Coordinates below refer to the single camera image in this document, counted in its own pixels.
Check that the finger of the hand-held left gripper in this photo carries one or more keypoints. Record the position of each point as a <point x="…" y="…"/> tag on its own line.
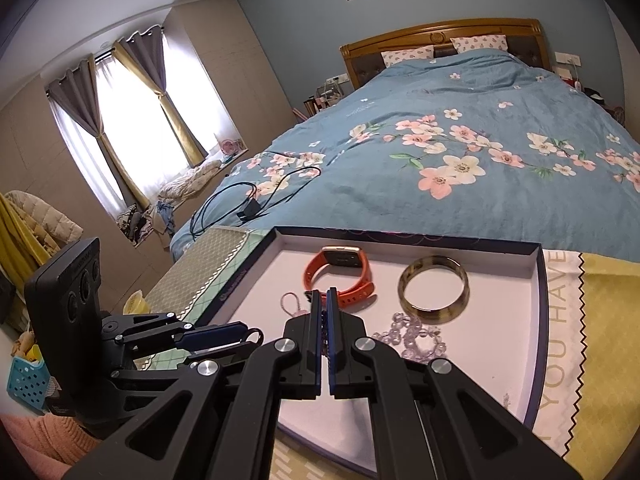
<point x="215" y="334"/>
<point x="220" y="351"/>

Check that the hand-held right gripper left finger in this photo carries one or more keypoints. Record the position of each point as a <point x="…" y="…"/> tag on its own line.
<point x="314" y="340"/>

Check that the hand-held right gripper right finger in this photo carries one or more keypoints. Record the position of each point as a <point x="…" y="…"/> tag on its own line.
<point x="334" y="355"/>

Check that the orange smartwatch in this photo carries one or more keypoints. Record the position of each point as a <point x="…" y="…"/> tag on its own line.
<point x="340" y="256"/>

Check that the amber bangle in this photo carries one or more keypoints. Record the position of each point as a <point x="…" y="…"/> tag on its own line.
<point x="435" y="314"/>

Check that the dark blue jewelry box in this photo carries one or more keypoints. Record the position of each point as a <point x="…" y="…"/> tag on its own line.
<point x="480" y="350"/>

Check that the person's left forearm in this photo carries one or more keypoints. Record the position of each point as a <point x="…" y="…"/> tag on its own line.
<point x="45" y="437"/>

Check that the yellow cloth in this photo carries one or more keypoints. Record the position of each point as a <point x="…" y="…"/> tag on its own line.
<point x="17" y="245"/>

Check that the blue plastic basket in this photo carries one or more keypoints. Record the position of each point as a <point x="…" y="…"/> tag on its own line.
<point x="27" y="385"/>

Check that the beige quilted jacket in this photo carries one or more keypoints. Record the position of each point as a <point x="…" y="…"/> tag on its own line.
<point x="47" y="220"/>

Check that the heap of dark clothes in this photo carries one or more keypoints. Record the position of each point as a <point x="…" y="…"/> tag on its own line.
<point x="142" y="222"/>

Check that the black power adapter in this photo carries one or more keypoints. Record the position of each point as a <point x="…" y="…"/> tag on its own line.
<point x="248" y="211"/>

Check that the crumpled light blanket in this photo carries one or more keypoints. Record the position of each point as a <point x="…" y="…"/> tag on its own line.
<point x="187" y="180"/>

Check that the small pink fan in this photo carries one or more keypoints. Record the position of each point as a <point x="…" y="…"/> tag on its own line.
<point x="231" y="149"/>

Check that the grey and yellow curtain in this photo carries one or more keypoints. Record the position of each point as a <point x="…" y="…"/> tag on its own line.
<point x="155" y="85"/>
<point x="90" y="125"/>

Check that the cluster of cosmetic bottles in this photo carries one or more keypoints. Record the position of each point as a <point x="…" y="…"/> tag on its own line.
<point x="322" y="100"/>

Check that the bed with blue floral duvet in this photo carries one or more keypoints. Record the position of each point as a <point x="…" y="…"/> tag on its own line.
<point x="450" y="125"/>

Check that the patchwork tablecloth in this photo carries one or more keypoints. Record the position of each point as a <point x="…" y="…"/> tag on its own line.
<point x="605" y="340"/>

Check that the patterned white pillow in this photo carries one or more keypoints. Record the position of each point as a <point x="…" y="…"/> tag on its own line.
<point x="407" y="55"/>
<point x="479" y="42"/>

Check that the wooden headboard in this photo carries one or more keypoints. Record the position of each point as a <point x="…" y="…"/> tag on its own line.
<point x="435" y="30"/>

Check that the nightstand with small objects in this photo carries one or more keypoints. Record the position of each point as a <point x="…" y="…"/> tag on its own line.
<point x="590" y="92"/>

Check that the white wall socket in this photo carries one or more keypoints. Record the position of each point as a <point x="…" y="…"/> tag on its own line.
<point x="337" y="80"/>
<point x="567" y="58"/>

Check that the beige wall cabinet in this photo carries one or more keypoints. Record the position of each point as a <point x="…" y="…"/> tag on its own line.
<point x="240" y="70"/>

